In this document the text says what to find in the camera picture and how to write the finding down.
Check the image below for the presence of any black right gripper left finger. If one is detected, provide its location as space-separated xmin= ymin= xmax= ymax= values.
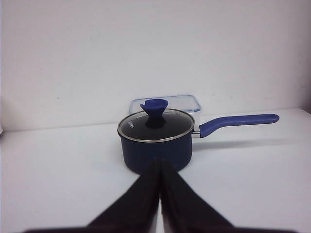
xmin=27 ymin=161 xmax=161 ymax=233

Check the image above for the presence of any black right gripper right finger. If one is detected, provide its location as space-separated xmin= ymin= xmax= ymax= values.
xmin=159 ymin=159 xmax=246 ymax=233

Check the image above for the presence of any blue saucepan with handle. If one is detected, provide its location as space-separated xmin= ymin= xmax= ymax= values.
xmin=118 ymin=114 xmax=279 ymax=174

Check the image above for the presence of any clear plastic food container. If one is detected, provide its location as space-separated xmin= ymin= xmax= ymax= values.
xmin=128 ymin=95 xmax=201 ymax=114

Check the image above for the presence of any glass lid with blue knob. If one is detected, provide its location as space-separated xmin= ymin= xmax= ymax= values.
xmin=117 ymin=99 xmax=195 ymax=143

